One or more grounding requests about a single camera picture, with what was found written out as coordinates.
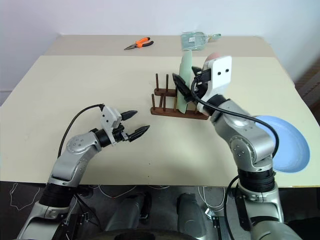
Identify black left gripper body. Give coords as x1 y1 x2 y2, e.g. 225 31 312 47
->
112 124 131 144

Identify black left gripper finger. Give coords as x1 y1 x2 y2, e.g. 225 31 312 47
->
128 124 151 143
121 109 139 122

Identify small black box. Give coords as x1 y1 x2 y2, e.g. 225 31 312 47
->
63 211 91 237

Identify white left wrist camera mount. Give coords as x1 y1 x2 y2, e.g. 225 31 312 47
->
100 104 124 146

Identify thin black hanging cable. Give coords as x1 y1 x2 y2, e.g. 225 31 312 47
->
223 174 241 240

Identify dark grey rounded shape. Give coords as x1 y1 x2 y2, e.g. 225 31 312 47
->
176 192 209 236
104 191 153 232

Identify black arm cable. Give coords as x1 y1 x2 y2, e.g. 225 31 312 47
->
57 103 105 159
190 74 280 161

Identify orange-handled pliers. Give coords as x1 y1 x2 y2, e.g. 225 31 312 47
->
123 36 155 52

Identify thin white floor cable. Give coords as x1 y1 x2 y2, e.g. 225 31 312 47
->
9 182 41 211

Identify green plate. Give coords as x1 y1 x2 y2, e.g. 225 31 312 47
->
175 50 194 115

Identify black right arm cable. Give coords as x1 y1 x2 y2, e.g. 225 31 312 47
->
190 74 280 161

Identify pink plate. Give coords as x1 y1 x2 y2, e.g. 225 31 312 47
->
206 52 222 62

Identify dark wooden dish rack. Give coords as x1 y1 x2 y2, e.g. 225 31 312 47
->
150 72 210 121

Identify clear glass container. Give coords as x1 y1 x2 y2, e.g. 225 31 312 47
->
180 31 210 52

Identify cream table mat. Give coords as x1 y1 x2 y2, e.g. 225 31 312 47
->
0 54 320 189

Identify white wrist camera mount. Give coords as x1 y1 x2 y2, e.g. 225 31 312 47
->
100 104 124 146
196 55 233 111

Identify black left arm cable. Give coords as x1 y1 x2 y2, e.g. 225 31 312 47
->
57 103 105 159

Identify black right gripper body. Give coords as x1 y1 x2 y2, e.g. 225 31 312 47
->
191 67 214 101

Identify blue plate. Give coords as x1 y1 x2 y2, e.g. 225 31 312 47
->
254 115 311 174

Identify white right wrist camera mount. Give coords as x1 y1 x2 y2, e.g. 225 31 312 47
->
196 55 233 111

